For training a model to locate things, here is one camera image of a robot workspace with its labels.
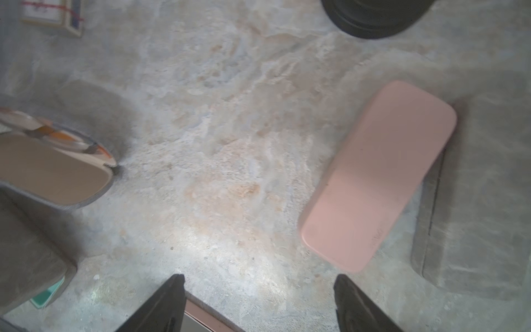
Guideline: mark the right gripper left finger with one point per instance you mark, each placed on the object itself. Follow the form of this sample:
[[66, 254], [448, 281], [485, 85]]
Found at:
[[162, 312]]

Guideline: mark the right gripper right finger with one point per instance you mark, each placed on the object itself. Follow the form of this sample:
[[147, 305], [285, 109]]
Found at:
[[356, 311]]

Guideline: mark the mint grey case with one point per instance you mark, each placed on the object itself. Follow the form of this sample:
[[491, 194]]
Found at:
[[473, 227]]

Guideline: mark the beige case with glasses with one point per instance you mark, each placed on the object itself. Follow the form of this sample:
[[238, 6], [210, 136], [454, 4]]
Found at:
[[52, 163]]

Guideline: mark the pink grey case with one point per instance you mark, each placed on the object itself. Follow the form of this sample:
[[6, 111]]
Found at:
[[394, 143]]

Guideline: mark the pink closed glasses case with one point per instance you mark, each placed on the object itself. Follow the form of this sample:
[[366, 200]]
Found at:
[[202, 317]]

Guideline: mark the mint case yellow glasses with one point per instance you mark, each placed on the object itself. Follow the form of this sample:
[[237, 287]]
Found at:
[[33, 268]]

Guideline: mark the playing card box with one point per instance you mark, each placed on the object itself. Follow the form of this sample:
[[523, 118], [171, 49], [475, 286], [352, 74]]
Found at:
[[61, 16]]

